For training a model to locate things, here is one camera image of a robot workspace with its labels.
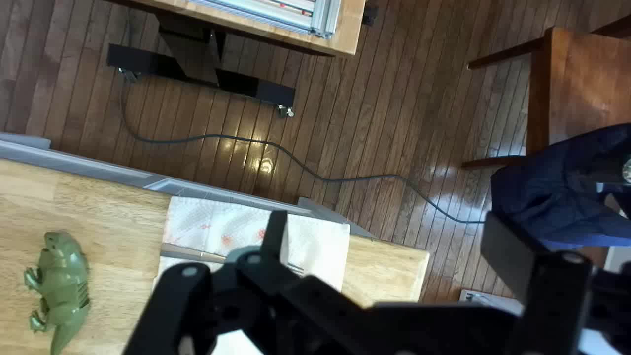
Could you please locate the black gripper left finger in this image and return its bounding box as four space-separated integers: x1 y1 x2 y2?
120 261 217 355

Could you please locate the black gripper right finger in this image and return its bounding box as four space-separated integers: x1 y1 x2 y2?
481 212 594 355

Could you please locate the stained white cloth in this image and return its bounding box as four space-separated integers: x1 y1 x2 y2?
156 194 353 355

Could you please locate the dark blue bag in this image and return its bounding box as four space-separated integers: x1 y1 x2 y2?
489 121 631 251

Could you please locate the brown wooden chair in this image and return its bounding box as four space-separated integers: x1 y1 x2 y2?
460 13 631 173

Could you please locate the wooden desk black base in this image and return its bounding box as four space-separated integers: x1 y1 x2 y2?
107 0 369 119

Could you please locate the black floor cable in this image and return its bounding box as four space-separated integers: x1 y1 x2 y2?
118 70 491 226

